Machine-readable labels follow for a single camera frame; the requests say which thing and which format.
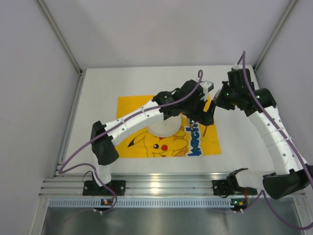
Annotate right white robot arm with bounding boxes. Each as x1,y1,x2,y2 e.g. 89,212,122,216
217,69,313,200

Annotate aluminium rail frame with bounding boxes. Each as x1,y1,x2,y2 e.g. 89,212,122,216
39,173,227,197

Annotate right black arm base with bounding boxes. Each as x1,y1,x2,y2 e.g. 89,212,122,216
212,180,245,198

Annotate white paper plate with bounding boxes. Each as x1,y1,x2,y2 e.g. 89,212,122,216
147,116,182,138

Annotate perforated cable duct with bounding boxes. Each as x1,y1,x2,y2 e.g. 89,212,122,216
48,198,246,209

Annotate yellow pikachu cloth placemat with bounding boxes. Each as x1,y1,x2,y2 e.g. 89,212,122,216
112,94,222,159

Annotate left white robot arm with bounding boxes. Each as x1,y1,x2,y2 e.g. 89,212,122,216
90,80,216,184

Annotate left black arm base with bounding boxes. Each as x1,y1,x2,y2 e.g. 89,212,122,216
82,171,126,196

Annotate metal spoon teal handle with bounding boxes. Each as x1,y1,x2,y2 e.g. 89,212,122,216
186,119,199,156

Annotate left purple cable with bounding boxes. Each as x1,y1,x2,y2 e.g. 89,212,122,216
59,70,204,216

